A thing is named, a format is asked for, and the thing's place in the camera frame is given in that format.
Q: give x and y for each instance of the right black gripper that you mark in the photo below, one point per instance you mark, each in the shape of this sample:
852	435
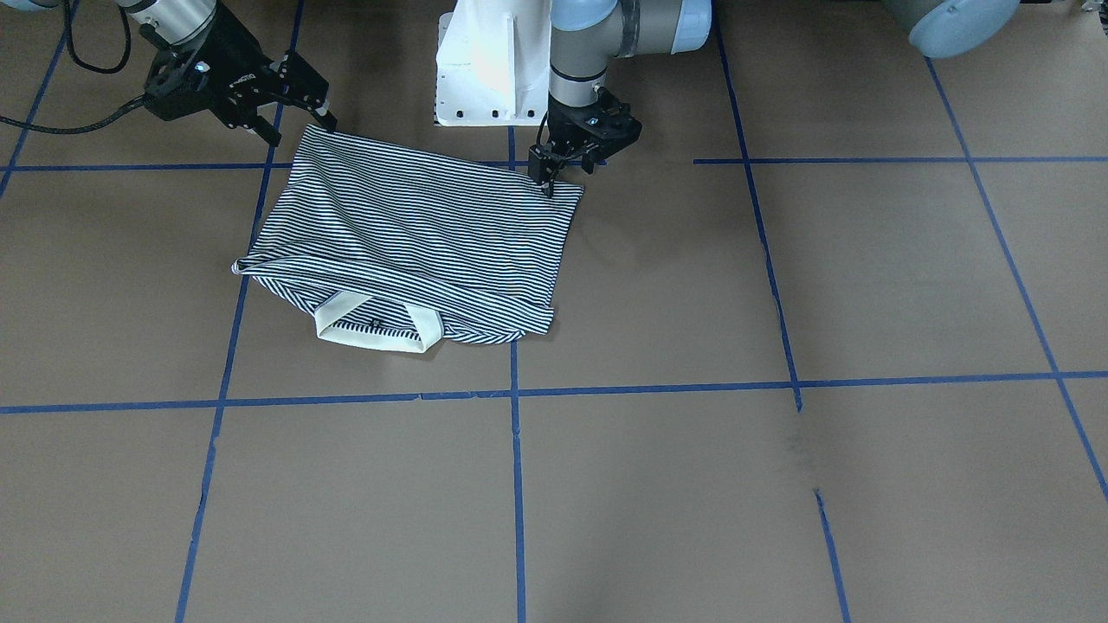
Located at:
227	59

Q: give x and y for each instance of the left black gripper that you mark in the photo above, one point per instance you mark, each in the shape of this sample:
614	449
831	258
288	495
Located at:
564	141

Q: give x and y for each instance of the navy white striped polo shirt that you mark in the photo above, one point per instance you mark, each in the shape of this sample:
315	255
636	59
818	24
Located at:
389	248

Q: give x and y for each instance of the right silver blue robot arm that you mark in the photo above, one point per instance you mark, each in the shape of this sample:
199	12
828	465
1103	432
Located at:
130	12

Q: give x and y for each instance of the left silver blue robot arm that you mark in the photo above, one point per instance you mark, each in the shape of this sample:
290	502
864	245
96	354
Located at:
937	29

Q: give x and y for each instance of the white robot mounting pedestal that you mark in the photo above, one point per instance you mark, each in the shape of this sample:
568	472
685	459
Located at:
494	61

